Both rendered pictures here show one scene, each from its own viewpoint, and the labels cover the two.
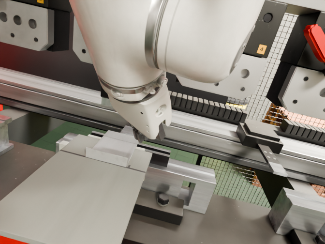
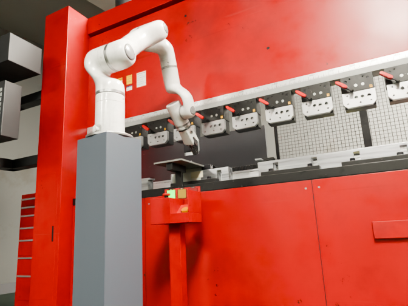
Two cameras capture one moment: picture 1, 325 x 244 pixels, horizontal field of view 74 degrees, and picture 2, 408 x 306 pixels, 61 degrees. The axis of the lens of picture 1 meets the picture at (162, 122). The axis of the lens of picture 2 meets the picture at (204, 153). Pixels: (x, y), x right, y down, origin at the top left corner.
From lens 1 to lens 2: 1.75 m
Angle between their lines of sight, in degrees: 43
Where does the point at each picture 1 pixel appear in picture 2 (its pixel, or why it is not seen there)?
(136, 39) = (178, 114)
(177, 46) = (182, 112)
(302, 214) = (263, 165)
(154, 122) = (190, 136)
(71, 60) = not seen: hidden behind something
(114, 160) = not seen: hidden behind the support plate
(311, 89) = (238, 121)
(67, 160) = not seen: hidden behind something
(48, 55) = (167, 178)
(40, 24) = (165, 135)
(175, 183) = (214, 173)
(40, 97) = (164, 184)
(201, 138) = (241, 175)
